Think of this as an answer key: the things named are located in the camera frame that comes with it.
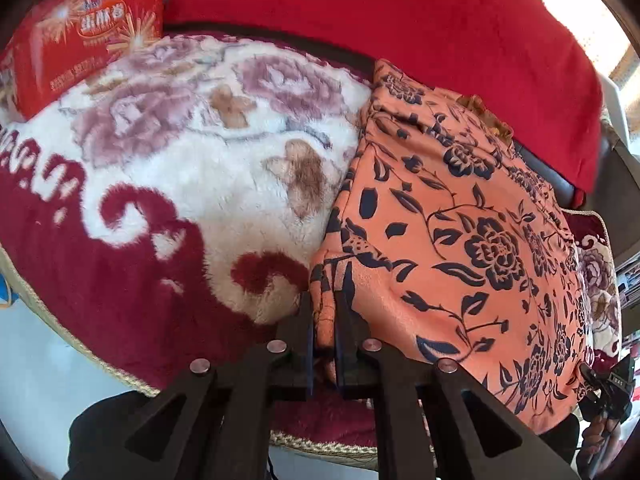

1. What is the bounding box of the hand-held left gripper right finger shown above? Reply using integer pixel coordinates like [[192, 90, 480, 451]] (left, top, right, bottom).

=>
[[332, 287, 581, 480]]

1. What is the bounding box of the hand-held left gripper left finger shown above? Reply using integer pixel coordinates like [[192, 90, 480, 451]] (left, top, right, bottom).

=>
[[122, 290, 316, 480]]

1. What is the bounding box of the orange floral garment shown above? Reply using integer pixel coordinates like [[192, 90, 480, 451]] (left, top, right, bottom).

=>
[[307, 58, 596, 433]]

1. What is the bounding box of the person's right hand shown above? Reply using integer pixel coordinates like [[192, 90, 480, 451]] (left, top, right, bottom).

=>
[[580, 416, 622, 467]]

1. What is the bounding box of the floral plush blanket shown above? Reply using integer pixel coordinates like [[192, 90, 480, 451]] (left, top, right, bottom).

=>
[[0, 32, 623, 461]]

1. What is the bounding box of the red cushion backrest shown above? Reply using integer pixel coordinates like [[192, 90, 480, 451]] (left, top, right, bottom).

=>
[[162, 0, 603, 193]]

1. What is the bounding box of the red printed box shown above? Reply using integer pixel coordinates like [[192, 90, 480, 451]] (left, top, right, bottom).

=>
[[0, 0, 166, 121]]

